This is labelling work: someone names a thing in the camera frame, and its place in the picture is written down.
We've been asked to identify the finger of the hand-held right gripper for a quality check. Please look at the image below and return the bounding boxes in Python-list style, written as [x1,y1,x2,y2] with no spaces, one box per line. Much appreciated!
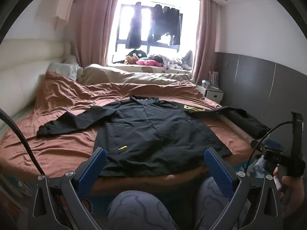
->
[251,139,286,151]

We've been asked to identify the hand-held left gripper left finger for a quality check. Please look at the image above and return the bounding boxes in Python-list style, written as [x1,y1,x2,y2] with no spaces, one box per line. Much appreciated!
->
[29,147,108,230]

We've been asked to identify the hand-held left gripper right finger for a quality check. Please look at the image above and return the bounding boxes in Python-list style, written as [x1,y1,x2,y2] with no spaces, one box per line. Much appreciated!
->
[204,148,282,230]

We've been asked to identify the black jacket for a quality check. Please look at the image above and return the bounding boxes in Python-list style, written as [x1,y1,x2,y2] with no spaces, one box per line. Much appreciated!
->
[36,95,271,178]

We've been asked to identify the pile of clothes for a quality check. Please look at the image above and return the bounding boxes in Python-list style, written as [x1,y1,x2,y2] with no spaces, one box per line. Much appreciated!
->
[149,50,193,70]

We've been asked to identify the person's right hand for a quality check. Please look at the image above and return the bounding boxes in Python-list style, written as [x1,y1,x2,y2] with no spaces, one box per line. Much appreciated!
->
[273,166,307,221]

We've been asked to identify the person's right leg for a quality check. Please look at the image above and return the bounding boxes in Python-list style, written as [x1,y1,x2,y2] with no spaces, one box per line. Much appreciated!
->
[194,176,231,230]

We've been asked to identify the person's leg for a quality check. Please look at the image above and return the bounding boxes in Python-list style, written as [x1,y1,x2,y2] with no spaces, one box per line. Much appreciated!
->
[194,176,231,230]
[107,190,180,230]

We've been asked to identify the brown bed sheet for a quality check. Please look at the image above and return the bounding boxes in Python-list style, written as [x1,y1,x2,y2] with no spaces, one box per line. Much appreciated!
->
[0,71,262,187]

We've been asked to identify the cardboard tube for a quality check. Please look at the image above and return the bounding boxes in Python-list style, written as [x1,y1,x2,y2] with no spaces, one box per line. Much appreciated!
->
[221,115,262,149]

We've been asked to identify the person's left leg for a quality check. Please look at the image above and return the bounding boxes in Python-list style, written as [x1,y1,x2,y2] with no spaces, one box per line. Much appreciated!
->
[107,190,180,230]

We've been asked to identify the white nightstand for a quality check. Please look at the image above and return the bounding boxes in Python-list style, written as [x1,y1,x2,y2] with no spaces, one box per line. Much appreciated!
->
[200,86,224,103]

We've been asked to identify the upright boxes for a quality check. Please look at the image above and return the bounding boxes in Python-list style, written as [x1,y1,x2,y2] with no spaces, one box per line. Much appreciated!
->
[209,71,220,88]

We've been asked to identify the beige duvet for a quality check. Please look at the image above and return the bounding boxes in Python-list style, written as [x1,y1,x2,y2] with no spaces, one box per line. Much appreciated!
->
[77,64,196,86]

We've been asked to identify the pale patterned pillow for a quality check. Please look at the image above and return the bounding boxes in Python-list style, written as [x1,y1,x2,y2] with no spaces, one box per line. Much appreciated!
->
[47,62,83,81]

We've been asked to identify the cream padded headboard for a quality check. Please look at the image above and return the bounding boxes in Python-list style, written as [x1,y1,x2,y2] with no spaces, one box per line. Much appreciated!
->
[0,38,72,135]

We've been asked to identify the pink cushion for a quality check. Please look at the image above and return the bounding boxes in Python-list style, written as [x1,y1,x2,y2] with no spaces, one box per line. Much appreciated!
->
[136,59,163,67]

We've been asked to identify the black plush toy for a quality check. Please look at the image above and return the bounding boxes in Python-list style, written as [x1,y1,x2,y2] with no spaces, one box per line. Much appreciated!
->
[126,49,147,59]

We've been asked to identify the pink curtain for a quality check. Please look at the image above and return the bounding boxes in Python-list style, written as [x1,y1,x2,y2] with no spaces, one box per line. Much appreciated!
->
[191,0,217,84]
[68,0,124,67]

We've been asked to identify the window with black railing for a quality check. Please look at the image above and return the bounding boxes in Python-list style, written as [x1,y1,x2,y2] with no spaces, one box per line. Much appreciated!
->
[107,0,201,71]

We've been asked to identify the hanging dark trousers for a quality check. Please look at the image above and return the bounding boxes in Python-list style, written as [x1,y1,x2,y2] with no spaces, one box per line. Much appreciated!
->
[125,2,142,49]

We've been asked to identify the hanging dark garments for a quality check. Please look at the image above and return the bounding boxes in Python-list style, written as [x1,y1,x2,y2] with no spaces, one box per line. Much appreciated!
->
[149,4,181,46]

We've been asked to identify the hanging beige cloth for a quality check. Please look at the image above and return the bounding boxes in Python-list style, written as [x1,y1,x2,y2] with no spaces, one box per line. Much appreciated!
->
[56,0,77,28]

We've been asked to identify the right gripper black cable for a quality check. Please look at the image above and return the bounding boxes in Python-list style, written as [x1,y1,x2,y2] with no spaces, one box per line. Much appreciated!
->
[247,121,294,173]

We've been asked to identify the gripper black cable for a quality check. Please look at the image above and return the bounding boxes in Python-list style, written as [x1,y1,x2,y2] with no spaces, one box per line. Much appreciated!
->
[0,108,46,175]
[247,121,294,173]

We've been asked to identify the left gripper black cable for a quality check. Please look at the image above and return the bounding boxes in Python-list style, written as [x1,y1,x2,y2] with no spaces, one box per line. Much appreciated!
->
[0,108,46,175]

